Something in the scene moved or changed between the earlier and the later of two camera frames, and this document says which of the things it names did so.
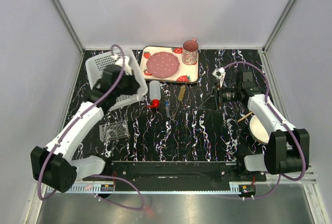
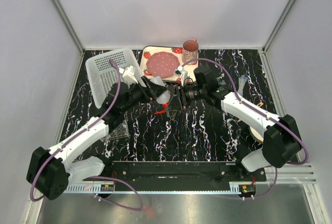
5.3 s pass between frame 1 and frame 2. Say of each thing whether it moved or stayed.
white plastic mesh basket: stayed
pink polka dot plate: stayed
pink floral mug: stayed
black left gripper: moved
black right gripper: moved
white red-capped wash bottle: moved
